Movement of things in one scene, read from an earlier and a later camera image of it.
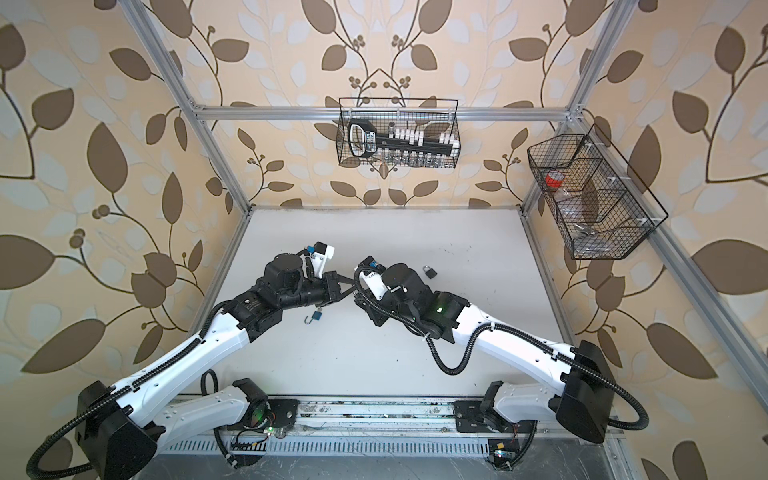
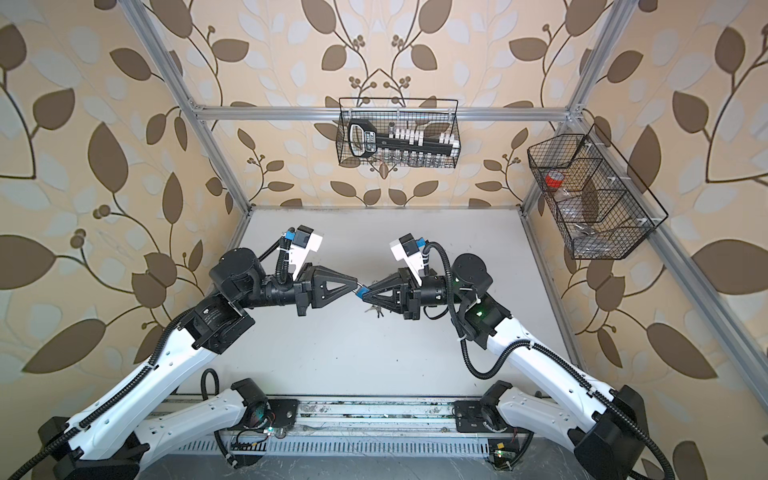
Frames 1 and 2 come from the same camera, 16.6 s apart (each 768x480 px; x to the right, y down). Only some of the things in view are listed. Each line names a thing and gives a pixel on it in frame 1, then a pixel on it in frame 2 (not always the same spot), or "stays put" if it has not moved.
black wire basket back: (427, 115) stays put
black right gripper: (373, 310) to (410, 296)
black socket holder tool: (364, 141) stays put
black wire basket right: (602, 208) stays put
